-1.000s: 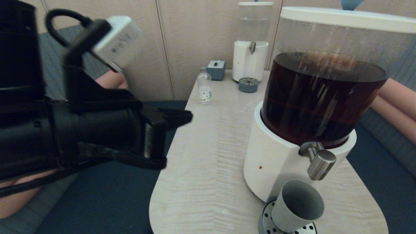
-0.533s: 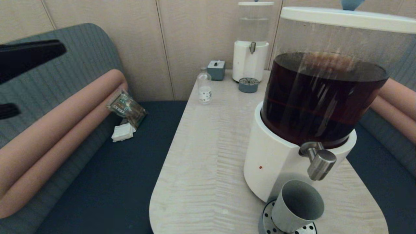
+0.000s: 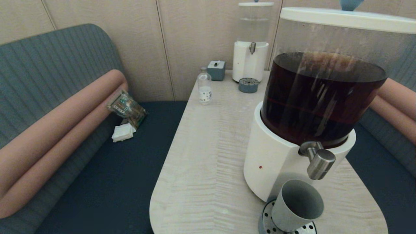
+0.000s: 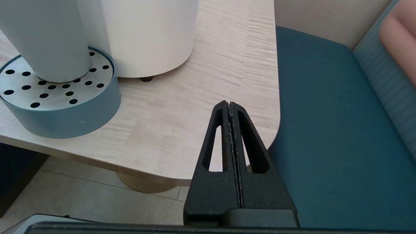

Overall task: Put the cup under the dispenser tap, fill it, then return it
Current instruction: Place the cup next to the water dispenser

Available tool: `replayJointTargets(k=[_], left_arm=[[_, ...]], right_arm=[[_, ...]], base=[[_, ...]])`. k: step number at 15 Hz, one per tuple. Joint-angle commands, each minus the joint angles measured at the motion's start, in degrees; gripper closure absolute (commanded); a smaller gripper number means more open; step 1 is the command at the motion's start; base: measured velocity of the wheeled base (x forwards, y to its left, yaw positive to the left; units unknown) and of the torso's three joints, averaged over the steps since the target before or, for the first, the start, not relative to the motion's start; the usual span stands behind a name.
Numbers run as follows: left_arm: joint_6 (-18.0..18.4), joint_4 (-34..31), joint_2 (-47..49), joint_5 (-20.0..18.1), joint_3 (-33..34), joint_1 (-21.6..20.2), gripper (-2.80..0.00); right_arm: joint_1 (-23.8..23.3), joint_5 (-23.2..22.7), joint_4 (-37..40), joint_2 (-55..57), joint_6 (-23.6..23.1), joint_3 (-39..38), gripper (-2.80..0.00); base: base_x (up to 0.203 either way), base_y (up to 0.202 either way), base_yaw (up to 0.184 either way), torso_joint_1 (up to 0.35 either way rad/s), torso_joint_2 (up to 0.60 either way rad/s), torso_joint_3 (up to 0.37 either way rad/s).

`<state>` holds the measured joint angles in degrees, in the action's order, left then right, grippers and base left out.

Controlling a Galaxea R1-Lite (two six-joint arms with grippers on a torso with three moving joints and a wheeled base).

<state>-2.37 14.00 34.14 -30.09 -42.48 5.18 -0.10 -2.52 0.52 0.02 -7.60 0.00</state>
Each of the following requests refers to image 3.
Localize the large dark tea dispenser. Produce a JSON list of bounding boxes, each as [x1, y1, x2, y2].
[[243, 16, 416, 202]]

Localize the large steel dispenser tap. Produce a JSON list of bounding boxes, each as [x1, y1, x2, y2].
[[298, 141, 336, 180]]

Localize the grey plastic cup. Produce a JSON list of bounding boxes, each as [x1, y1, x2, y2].
[[271, 179, 324, 233]]

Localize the clear plastic bottle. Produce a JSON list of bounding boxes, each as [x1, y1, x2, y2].
[[197, 67, 213, 105]]

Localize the grey-blue square box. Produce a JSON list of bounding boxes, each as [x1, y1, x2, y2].
[[207, 60, 226, 81]]

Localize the small perforated drip tray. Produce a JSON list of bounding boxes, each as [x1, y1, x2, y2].
[[238, 78, 259, 94]]

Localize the small clear water dispenser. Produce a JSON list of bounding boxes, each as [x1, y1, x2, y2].
[[232, 6, 274, 83]]

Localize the clear snack packet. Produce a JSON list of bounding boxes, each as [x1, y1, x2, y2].
[[107, 90, 148, 129]]

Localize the white folded napkins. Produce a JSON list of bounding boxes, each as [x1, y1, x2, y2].
[[111, 123, 137, 143]]

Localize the dark blue seat cushion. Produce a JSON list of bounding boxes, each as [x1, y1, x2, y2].
[[344, 122, 416, 234], [34, 101, 189, 234]]

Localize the large perforated steel drip tray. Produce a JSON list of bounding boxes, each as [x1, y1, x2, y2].
[[258, 199, 317, 234]]

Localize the small white dispenser lid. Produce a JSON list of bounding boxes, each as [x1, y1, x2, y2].
[[238, 0, 274, 7]]

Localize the pink bolster cushion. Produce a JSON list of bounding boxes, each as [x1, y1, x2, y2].
[[0, 83, 129, 219], [0, 69, 128, 197], [369, 95, 416, 145], [375, 77, 416, 122]]

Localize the large white dispenser lid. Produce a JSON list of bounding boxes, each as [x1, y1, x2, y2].
[[280, 0, 416, 34]]

